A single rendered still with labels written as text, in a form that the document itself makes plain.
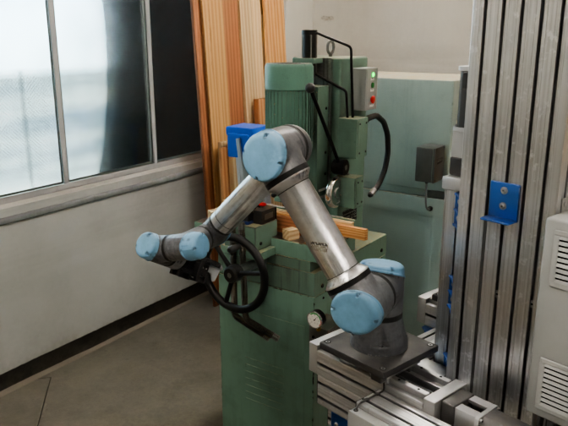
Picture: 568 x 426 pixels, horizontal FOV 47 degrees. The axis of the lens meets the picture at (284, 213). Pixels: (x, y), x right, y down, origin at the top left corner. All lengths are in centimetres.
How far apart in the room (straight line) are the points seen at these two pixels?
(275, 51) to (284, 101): 201
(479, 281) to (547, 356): 24
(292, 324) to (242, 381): 39
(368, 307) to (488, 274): 32
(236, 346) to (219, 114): 165
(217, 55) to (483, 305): 255
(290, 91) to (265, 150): 82
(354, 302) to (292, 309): 89
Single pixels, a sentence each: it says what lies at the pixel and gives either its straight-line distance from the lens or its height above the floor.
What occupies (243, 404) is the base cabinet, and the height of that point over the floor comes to 18.
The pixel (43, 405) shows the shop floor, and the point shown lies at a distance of 324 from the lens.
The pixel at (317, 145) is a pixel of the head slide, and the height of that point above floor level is 120.
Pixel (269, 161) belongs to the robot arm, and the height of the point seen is 132.
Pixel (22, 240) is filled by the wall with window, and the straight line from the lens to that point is 323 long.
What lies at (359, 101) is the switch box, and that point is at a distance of 257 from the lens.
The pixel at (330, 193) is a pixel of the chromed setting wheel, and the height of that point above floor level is 103.
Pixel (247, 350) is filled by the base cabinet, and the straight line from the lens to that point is 260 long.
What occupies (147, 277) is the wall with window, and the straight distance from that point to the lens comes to 382.
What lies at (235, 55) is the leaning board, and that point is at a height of 148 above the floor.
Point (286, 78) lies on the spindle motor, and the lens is 232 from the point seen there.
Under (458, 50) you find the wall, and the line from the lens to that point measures 451.
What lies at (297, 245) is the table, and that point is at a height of 89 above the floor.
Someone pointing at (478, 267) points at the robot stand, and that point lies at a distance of 168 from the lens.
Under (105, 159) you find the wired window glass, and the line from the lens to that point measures 356.
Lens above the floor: 161
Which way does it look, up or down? 15 degrees down
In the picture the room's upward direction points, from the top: straight up
